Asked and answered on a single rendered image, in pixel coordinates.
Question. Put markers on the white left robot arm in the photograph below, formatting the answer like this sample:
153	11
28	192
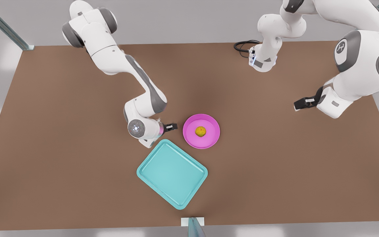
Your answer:
364	59

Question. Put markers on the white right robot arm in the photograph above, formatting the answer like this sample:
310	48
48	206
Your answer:
110	56

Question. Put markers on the pink round plate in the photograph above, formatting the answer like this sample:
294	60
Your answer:
201	131

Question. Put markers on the turquoise rectangular tray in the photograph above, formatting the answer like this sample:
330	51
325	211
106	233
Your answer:
172	173

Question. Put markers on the small orange fruit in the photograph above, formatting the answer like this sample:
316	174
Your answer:
200	131

